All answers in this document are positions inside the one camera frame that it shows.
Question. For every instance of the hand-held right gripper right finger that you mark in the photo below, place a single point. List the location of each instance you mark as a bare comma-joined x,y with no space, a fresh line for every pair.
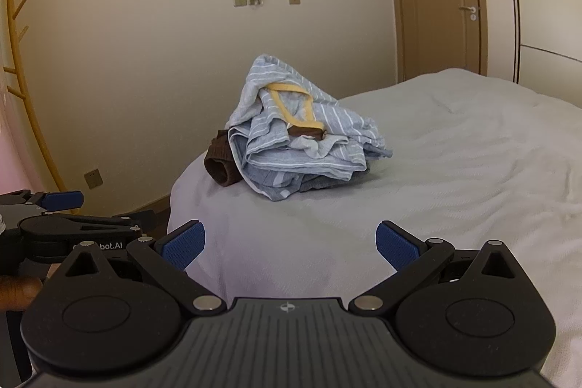
395,247

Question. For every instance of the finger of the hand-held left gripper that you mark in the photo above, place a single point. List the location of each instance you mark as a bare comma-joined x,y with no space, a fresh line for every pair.
91,226
63,200

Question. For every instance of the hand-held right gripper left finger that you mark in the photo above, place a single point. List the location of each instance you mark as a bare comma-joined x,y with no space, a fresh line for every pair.
184,245

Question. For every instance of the light blue striped shirt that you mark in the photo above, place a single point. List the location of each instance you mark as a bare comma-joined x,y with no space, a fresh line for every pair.
318,120

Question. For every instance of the person's left hand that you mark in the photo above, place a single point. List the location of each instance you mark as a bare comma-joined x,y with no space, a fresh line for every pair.
18,293

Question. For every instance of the yellow wooden coat rack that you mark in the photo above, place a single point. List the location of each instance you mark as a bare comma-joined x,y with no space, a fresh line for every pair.
44,145

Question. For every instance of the white bed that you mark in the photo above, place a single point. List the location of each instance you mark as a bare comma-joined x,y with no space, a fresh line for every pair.
454,188

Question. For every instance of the dark brown garment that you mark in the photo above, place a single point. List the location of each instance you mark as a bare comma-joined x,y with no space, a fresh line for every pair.
218,163

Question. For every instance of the blue grey garment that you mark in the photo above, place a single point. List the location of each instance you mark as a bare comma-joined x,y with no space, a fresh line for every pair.
327,182

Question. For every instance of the white wardrobe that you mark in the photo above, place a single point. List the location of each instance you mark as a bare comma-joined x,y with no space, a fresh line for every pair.
545,15

